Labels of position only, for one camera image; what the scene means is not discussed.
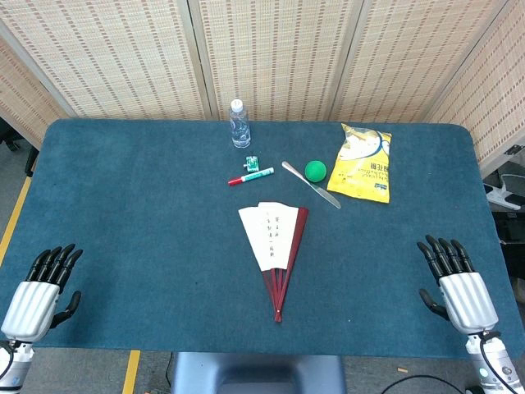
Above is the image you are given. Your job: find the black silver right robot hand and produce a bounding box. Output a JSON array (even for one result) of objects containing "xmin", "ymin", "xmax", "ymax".
[{"xmin": 416, "ymin": 234, "xmax": 500, "ymax": 334}]

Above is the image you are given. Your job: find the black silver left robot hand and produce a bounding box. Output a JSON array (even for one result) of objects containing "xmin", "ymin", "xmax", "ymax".
[{"xmin": 0, "ymin": 243, "xmax": 84, "ymax": 343}]

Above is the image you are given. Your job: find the red ribbed paper folding fan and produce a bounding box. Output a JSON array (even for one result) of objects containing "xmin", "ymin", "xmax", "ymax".
[{"xmin": 238, "ymin": 201, "xmax": 309, "ymax": 323}]

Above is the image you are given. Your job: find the black equipment case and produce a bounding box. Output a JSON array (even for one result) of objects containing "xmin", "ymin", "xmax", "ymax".
[{"xmin": 490, "ymin": 209, "xmax": 525, "ymax": 280}]

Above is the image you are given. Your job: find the blue felt table cover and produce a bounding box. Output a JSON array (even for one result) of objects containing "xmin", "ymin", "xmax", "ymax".
[{"xmin": 0, "ymin": 118, "xmax": 525, "ymax": 360}]

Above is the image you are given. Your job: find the yellow marshmallow snack bag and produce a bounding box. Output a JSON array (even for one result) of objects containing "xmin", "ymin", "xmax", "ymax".
[{"xmin": 326, "ymin": 122, "xmax": 393, "ymax": 204}]

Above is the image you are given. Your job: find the silver metal table knife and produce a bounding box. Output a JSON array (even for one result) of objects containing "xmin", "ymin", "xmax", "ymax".
[{"xmin": 281, "ymin": 160, "xmax": 342, "ymax": 210}]

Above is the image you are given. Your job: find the green foam ball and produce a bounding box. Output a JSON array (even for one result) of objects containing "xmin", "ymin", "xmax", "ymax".
[{"xmin": 304, "ymin": 159, "xmax": 328, "ymax": 183}]

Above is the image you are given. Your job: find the woven bamboo screen panel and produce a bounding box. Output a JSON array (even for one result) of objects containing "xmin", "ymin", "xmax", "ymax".
[
  {"xmin": 0, "ymin": 36, "xmax": 69, "ymax": 151},
  {"xmin": 330, "ymin": 0, "xmax": 520, "ymax": 123},
  {"xmin": 0, "ymin": 0, "xmax": 206, "ymax": 121},
  {"xmin": 426, "ymin": 0, "xmax": 525, "ymax": 177},
  {"xmin": 188, "ymin": 0, "xmax": 364, "ymax": 122}
]

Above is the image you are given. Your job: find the blue grey robot torso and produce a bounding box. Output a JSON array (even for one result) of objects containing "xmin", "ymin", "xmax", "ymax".
[{"xmin": 170, "ymin": 351, "xmax": 348, "ymax": 394}]

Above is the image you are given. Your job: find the green white marker red cap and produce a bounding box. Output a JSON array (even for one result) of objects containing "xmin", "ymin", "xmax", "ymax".
[{"xmin": 227, "ymin": 166, "xmax": 275, "ymax": 187}]

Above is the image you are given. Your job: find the clear plastic water bottle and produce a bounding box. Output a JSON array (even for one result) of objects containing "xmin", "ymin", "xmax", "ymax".
[{"xmin": 228, "ymin": 98, "xmax": 252, "ymax": 149}]

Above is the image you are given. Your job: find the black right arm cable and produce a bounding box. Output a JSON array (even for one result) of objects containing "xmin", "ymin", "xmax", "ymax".
[{"xmin": 477, "ymin": 330, "xmax": 520, "ymax": 394}]

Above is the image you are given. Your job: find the black floor cable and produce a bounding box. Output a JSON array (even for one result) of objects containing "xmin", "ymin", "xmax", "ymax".
[{"xmin": 381, "ymin": 373, "xmax": 481, "ymax": 394}]

